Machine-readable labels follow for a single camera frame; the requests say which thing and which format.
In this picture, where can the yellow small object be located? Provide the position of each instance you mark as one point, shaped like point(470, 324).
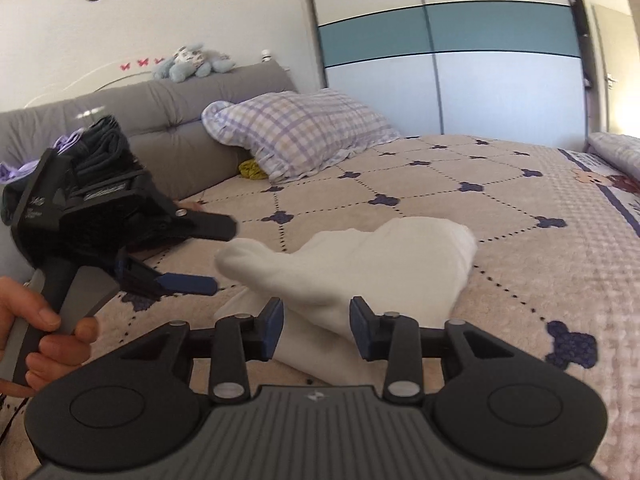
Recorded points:
point(250, 170)

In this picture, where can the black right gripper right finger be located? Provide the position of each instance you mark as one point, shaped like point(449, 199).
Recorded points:
point(395, 339)

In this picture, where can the white and teal wardrobe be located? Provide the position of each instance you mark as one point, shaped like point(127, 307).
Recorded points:
point(505, 69)

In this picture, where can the purple folded garment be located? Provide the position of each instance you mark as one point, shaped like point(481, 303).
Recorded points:
point(9, 173)

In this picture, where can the blue grey plush toy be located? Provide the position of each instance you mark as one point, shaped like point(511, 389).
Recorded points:
point(192, 61)

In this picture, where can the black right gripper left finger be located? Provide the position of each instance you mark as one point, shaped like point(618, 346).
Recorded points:
point(239, 339)

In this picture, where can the cream room door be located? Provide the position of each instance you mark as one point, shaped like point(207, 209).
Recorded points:
point(603, 17)

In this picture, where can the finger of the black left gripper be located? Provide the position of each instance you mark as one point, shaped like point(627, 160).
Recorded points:
point(189, 223)
point(135, 277)

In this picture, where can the purple plaid pillow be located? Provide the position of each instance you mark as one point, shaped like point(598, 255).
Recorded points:
point(294, 135)

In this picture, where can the folded light purple quilt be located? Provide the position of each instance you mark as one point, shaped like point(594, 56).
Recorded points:
point(620, 152)

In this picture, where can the dark folded clothes stack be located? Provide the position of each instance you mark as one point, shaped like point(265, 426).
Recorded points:
point(103, 152)

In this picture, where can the grey padded headboard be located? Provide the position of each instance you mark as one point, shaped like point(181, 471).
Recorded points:
point(161, 120)

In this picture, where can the white garment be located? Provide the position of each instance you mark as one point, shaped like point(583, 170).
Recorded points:
point(415, 266)

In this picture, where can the beige patterned bed blanket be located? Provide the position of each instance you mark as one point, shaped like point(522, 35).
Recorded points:
point(535, 375)

